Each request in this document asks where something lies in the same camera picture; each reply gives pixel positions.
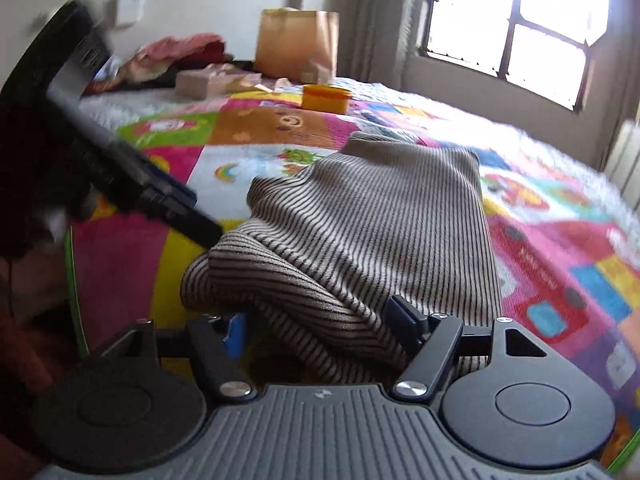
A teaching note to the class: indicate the beige padded headboard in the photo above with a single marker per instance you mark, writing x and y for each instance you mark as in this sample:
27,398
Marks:
625,160

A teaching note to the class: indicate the pile of red clothes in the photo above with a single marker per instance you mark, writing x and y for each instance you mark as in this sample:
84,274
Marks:
175,55

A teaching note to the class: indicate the orange plastic container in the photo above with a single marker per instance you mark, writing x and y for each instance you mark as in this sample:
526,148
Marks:
327,98

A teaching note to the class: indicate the pink cardboard box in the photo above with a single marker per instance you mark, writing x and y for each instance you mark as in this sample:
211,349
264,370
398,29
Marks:
210,82

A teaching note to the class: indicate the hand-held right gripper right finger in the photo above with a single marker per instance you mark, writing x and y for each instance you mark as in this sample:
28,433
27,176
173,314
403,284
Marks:
406,319

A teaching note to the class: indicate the grey curtain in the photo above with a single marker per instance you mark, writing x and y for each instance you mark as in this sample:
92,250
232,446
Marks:
380,15

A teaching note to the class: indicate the brown striped sweater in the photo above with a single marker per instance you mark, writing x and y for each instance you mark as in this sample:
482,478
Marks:
375,220

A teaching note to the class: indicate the brown paper bag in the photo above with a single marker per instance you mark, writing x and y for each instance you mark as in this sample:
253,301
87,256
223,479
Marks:
295,45

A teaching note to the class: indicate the colourful cartoon play mat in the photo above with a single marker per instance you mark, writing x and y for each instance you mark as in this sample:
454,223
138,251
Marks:
550,260

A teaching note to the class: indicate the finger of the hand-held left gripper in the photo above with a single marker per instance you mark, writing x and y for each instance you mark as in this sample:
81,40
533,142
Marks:
185,222
170,182

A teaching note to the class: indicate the barred window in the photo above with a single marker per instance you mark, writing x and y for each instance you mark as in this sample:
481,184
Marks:
510,25

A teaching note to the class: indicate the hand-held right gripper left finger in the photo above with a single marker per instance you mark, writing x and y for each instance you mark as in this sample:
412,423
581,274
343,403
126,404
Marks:
235,332

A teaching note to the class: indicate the white wall switch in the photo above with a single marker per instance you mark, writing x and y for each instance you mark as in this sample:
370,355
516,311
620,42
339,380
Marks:
129,8

